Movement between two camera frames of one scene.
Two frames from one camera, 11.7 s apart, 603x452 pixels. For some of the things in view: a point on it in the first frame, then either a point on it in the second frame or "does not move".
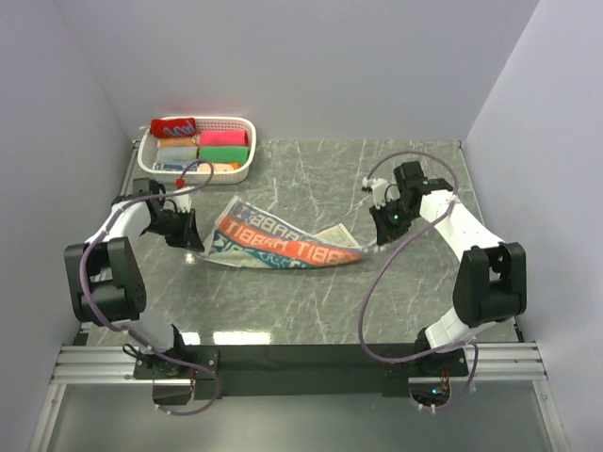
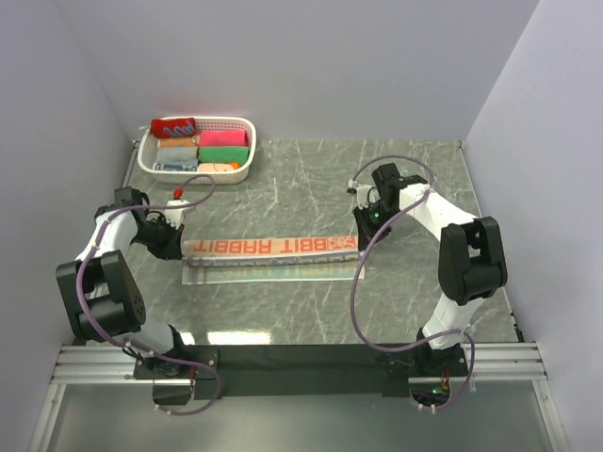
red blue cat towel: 176,127 does not move
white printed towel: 247,235 → 288,259
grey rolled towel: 177,153 does not move
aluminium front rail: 116,364 does not move
